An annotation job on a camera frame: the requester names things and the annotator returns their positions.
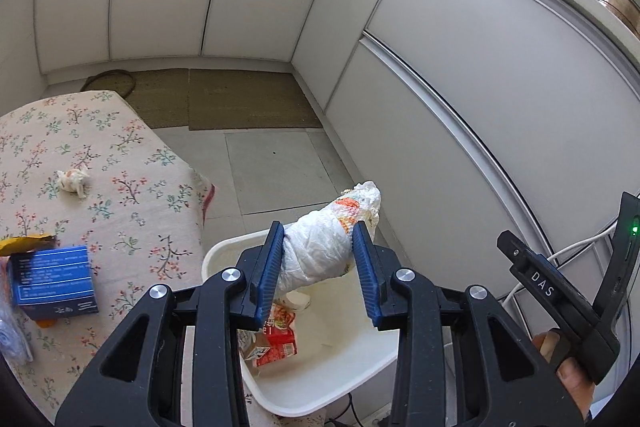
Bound white kitchen cabinets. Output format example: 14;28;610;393
1;0;639;294

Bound right hand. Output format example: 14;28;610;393
533;331;596;419

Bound floral tablecloth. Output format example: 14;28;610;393
1;91;214;421

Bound red food wrapper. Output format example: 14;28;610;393
238;303;297;369

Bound small crumpled tissue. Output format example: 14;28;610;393
56;168;90;199

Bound white cable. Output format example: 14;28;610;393
499;221;618;308

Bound yellow snack packet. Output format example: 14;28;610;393
0;234;56;257

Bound white plastic trash bin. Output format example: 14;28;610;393
200;227;402;419

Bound white plastic bag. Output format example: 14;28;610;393
276;181;382;297

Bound blue cardboard box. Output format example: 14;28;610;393
9;245;99;321

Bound clear plastic bottle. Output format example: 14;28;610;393
0;293;32;365

